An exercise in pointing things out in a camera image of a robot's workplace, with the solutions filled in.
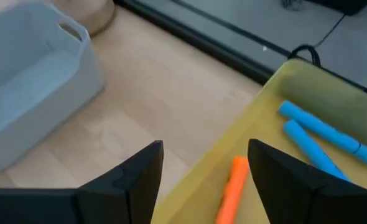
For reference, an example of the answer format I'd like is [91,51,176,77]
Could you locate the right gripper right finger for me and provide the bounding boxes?
[248,138,325,224]

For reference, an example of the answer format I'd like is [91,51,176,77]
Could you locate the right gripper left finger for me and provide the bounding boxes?
[76,139,165,224]

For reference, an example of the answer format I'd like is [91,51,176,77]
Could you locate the orange highlighter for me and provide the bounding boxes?
[214,156,251,224]

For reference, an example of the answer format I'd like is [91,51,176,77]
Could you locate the blue highlighter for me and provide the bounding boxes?
[282,119,351,183]
[277,100,367,168]

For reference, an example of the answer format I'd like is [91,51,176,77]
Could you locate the yellow plastic bin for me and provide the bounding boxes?
[151,58,367,224]

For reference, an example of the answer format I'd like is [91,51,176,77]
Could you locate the grey plastic bin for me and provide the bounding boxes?
[0,0,106,174]

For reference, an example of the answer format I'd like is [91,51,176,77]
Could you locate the white shade wooden base lamp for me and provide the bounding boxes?
[48,0,116,37]

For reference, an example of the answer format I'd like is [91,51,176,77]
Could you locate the black cable loop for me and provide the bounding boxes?
[287,43,323,68]

